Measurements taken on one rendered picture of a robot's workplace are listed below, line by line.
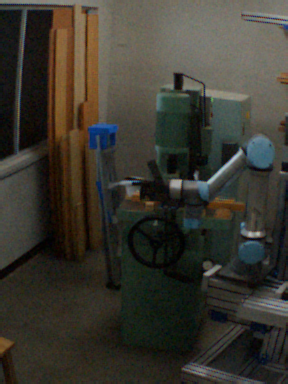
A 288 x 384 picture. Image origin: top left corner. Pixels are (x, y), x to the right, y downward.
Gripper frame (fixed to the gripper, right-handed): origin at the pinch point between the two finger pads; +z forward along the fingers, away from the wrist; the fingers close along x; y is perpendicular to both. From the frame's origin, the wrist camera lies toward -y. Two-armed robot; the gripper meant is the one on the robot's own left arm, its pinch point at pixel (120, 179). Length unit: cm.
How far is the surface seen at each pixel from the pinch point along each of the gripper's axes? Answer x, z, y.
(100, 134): 145, 43, -8
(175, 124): 66, -14, -21
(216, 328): 108, -47, 110
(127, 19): 308, 62, -121
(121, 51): 314, 67, -84
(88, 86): 242, 79, -44
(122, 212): 65, 10, 27
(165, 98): 64, -9, -34
